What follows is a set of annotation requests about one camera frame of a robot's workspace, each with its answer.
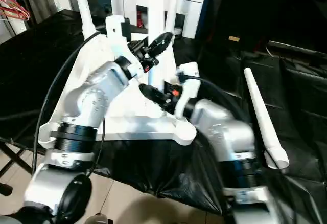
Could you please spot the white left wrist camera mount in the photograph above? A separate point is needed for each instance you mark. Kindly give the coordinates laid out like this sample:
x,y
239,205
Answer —
x,y
116,32

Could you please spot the black metal stand leg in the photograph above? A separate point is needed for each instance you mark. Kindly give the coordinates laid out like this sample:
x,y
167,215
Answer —
x,y
13,165

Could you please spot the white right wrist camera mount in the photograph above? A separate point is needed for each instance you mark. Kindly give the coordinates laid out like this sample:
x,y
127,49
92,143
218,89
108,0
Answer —
x,y
189,81

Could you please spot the black furniture with yellow label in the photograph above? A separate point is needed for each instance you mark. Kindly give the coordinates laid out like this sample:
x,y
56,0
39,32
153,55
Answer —
x,y
265,4

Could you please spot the red patterned object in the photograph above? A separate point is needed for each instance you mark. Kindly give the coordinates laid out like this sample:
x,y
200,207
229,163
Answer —
x,y
13,6

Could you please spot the white plastic table top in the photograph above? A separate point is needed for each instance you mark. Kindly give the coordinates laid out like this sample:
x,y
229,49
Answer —
x,y
122,127

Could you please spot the black work mat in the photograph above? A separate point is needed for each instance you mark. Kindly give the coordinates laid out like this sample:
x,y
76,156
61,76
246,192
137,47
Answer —
x,y
30,70

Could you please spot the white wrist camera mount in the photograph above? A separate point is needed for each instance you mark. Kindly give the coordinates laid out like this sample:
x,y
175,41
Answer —
x,y
189,81
116,32

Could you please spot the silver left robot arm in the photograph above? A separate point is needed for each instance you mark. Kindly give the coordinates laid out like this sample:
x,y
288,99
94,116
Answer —
x,y
87,106

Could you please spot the black left robot foot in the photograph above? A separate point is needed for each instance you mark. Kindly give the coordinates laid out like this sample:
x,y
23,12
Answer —
x,y
98,219

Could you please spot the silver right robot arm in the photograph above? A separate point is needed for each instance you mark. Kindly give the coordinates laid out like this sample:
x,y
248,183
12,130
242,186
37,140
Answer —
x,y
225,132

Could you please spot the white plastic table leg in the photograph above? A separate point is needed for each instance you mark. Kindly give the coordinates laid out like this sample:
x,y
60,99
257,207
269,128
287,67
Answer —
x,y
84,6
263,116
157,19
173,4

